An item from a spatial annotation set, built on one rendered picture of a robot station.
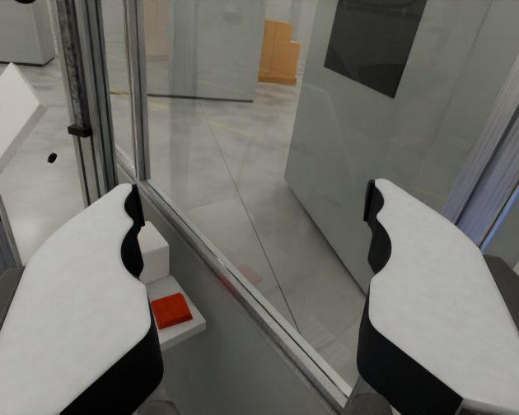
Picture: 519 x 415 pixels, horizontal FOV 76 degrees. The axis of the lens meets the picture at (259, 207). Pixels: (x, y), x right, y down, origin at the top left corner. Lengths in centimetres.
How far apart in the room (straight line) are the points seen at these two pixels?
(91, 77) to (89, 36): 9
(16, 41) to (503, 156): 759
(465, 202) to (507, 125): 7
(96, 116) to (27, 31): 670
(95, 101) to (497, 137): 82
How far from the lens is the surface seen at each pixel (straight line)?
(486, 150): 35
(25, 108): 57
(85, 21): 90
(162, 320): 82
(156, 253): 86
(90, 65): 91
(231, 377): 94
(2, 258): 74
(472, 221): 36
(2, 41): 776
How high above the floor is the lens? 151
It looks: 31 degrees down
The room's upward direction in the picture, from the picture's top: 9 degrees clockwise
